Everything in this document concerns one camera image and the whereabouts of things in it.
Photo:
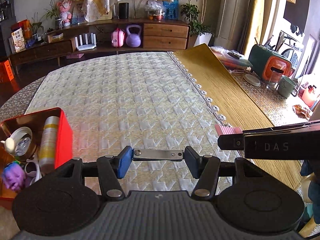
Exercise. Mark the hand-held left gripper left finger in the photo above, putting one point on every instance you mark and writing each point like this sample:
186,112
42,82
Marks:
125,161

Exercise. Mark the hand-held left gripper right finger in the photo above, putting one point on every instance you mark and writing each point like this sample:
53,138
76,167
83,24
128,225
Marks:
191,162

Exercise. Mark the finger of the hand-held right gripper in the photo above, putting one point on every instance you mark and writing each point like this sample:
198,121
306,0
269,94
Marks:
230,142
280,127

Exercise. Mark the pink ridged comb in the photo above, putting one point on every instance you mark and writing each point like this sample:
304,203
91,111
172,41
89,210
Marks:
228,130

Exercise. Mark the silver nail clipper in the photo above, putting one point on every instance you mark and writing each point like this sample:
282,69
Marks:
157,154

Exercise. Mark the red tin box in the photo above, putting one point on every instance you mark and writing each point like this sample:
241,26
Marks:
65,135

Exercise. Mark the white yellow bottle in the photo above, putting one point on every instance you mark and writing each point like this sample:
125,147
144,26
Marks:
48,145

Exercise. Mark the purple toy figure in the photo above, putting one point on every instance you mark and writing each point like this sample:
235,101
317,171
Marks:
13,176

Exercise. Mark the orange snack wrapper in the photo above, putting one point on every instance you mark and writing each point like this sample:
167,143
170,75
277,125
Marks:
301,110

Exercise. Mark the green mug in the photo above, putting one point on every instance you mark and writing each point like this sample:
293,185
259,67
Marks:
287,87

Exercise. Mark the pink red kettle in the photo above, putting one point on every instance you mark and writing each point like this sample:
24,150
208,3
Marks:
310,96

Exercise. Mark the clear drinking glass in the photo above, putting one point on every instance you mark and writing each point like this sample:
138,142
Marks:
273,81

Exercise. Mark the yellow wood-pattern table mat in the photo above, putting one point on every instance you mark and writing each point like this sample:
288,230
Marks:
237,92

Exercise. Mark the white round lid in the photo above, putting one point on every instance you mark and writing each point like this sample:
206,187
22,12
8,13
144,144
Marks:
251,79

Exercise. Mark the quilted cream table cloth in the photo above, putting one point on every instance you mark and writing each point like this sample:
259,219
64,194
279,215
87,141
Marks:
125,100

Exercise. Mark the green orange storage case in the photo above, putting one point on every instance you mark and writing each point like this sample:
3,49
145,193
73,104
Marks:
260,57

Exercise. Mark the washing machine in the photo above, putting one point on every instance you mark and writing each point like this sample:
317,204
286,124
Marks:
291,52

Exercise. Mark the stack of flat packets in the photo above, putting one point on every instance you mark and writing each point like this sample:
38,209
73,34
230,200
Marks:
232,57

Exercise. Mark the white planter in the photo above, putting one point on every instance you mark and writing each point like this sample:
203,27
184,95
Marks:
202,41

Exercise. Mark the yellow curtain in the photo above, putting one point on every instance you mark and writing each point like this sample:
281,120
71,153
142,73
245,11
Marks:
257,15

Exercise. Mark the purple kettlebell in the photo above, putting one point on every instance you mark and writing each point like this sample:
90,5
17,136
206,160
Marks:
133,38

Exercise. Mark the pink toy case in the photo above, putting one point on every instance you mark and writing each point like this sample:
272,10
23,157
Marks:
118,38

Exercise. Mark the white router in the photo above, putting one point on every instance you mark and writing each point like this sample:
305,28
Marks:
85,43

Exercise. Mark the wooden tv cabinet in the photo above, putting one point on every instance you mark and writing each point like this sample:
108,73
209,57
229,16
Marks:
165,35

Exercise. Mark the white yellow flat box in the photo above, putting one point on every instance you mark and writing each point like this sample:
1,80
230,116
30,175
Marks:
55,37

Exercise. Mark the green potted tree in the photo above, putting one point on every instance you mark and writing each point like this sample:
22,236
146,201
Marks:
192,5

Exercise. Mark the blue picture box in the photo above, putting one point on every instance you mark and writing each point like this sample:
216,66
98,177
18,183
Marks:
172,9

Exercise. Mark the orange gift bag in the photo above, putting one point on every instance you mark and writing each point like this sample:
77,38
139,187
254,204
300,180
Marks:
6,71

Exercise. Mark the black cylinder speaker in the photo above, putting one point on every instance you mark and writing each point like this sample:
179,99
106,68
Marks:
123,10

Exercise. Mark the blue toy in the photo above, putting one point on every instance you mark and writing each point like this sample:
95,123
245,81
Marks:
30,43

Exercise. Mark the clear bag of fruit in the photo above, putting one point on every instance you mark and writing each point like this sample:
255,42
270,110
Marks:
155,11

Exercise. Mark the orchid in patterned pot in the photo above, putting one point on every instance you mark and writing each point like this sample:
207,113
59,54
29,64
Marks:
59,23

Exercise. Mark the coffee picture snack box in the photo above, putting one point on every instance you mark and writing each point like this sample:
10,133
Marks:
18,41

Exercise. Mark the pink doll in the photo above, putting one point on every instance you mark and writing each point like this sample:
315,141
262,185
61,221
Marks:
66,11

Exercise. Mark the orange box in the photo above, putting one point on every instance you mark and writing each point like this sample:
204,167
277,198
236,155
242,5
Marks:
26,27

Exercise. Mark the black cabinet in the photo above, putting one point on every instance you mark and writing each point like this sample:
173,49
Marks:
5,35

